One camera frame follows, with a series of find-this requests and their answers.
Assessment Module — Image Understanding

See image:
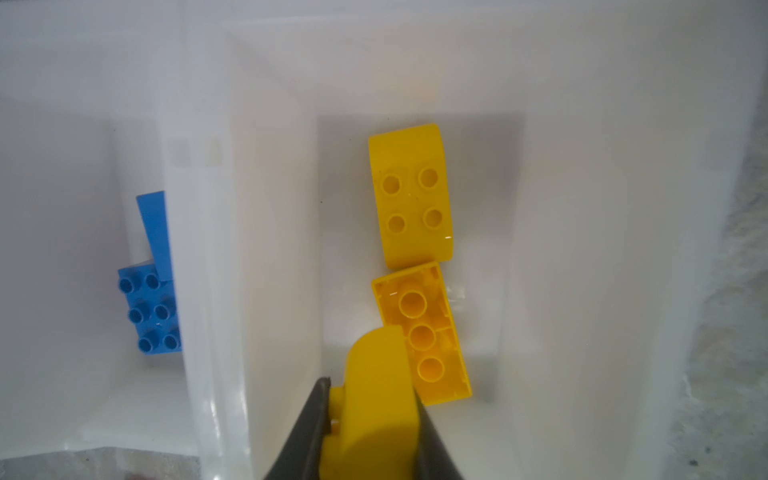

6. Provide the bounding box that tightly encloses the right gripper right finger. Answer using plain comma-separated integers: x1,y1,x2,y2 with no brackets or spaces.
413,396,464,480

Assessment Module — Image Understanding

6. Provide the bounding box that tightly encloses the yellow long lego brick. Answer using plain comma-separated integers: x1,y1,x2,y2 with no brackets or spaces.
372,262,472,406

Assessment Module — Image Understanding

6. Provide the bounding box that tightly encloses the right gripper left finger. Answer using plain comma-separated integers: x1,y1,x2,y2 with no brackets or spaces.
265,377,331,480

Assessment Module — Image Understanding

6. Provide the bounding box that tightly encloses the white bin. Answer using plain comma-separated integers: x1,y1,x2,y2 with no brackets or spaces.
170,1,767,479
1,4,250,468

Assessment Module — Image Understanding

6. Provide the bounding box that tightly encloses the yellow curved lego brick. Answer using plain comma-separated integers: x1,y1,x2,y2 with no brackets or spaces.
319,326,420,479

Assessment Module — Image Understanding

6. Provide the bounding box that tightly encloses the blue lego brick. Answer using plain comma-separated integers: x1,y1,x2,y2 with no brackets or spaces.
136,191,173,281
118,262,182,355

